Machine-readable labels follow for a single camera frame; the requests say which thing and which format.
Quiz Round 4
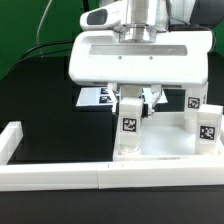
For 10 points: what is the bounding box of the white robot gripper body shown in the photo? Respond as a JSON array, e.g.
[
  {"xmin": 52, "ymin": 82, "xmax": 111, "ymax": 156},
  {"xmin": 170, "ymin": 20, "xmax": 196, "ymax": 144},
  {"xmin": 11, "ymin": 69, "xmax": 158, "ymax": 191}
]
[{"xmin": 69, "ymin": 30, "xmax": 213, "ymax": 88}]

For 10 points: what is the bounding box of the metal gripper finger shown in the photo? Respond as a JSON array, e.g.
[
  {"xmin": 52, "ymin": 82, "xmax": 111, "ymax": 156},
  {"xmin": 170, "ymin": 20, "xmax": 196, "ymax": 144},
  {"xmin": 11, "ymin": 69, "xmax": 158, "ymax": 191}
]
[
  {"xmin": 145, "ymin": 85, "xmax": 163, "ymax": 116},
  {"xmin": 107, "ymin": 83, "xmax": 119, "ymax": 115}
]

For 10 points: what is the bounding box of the white square table top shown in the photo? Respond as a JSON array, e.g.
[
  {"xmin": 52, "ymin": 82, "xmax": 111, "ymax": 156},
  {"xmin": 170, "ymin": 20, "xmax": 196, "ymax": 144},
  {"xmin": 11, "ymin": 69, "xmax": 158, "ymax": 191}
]
[{"xmin": 113, "ymin": 112, "xmax": 224, "ymax": 161}]

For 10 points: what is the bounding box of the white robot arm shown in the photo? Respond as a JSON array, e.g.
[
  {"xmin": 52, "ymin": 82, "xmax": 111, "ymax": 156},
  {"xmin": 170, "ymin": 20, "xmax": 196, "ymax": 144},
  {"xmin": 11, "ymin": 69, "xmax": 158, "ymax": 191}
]
[{"xmin": 69, "ymin": 0, "xmax": 224, "ymax": 106}]

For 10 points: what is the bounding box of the white marker sheet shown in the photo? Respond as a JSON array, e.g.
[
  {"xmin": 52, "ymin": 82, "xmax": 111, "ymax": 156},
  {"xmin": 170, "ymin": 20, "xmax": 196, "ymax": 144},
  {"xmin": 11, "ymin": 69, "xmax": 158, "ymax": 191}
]
[{"xmin": 76, "ymin": 87, "xmax": 168, "ymax": 107}]

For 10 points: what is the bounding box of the white front fence bar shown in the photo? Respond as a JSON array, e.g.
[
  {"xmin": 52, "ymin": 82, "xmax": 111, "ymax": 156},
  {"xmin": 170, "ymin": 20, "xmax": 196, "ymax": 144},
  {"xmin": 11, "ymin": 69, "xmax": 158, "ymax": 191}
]
[{"xmin": 0, "ymin": 158, "xmax": 224, "ymax": 191}]

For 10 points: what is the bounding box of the white fence bar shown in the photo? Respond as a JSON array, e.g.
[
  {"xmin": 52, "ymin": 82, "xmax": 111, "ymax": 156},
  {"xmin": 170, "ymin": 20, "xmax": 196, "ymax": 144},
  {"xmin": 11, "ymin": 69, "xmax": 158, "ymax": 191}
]
[
  {"xmin": 0, "ymin": 158, "xmax": 224, "ymax": 191},
  {"xmin": 0, "ymin": 121, "xmax": 23, "ymax": 166}
]

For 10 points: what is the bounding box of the white left fence bar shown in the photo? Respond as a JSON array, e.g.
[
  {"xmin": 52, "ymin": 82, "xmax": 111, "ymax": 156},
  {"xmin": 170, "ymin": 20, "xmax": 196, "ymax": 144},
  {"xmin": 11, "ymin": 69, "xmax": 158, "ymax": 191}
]
[{"xmin": 0, "ymin": 121, "xmax": 23, "ymax": 166}]

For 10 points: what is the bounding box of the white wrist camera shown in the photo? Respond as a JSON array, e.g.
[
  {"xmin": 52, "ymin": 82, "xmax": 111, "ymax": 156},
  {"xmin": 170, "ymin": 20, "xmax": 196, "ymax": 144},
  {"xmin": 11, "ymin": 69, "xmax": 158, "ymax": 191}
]
[{"xmin": 80, "ymin": 7, "xmax": 121, "ymax": 32}]

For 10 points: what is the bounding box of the black cable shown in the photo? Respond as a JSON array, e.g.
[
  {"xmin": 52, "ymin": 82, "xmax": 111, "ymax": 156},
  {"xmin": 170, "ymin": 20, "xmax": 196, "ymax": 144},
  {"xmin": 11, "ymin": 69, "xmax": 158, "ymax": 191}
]
[{"xmin": 6, "ymin": 0, "xmax": 91, "ymax": 74}]

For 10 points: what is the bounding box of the grey thin cable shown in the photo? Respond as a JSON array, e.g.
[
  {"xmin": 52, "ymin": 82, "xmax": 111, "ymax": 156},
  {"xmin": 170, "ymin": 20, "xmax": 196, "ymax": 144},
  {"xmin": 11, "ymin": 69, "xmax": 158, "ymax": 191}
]
[{"xmin": 35, "ymin": 0, "xmax": 54, "ymax": 58}]

